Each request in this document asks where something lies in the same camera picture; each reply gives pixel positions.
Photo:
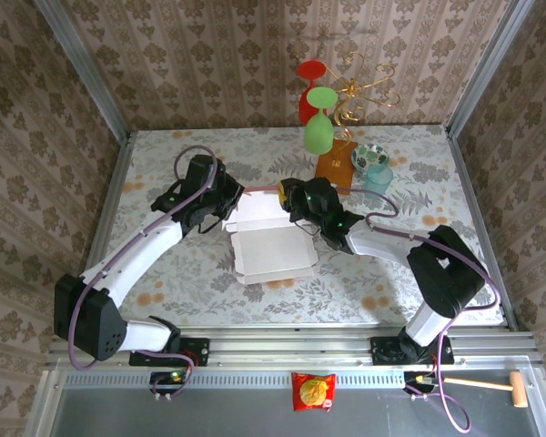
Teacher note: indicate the teal plastic cup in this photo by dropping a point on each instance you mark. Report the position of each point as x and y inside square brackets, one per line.
[377, 184]

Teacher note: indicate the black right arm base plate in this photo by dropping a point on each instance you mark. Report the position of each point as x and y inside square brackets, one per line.
[382, 350]

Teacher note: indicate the aluminium table side rail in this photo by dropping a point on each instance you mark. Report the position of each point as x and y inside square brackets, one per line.
[468, 182]
[114, 182]

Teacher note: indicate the brown wooden rack base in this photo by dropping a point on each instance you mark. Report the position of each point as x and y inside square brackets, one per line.
[341, 170]

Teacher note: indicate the red wine glass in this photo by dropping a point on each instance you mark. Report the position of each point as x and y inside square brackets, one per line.
[312, 69]

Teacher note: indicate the red snack packet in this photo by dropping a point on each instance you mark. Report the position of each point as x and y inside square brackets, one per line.
[314, 391]

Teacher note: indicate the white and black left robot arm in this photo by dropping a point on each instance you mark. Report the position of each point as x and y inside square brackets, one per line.
[132, 255]

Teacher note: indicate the green wine glass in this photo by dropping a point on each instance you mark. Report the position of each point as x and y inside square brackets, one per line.
[318, 136]

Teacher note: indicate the grey metal shelf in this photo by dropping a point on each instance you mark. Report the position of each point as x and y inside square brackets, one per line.
[232, 414]

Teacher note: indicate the leaf patterned bowl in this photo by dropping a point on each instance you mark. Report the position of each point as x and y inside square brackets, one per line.
[368, 155]

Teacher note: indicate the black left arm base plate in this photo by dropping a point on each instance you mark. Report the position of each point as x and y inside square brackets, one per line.
[200, 351]

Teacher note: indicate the aluminium frame post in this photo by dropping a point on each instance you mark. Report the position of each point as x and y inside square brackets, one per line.
[485, 68]
[85, 68]

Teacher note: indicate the floral table cover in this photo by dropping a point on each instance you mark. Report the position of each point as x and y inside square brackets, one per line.
[300, 296]

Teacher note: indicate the wooden mallet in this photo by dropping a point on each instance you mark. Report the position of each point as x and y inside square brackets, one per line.
[518, 389]

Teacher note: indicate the pink and white paper box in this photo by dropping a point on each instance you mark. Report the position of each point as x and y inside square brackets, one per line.
[273, 255]

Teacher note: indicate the aluminium mounting rail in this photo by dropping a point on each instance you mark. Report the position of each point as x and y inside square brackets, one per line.
[291, 350]

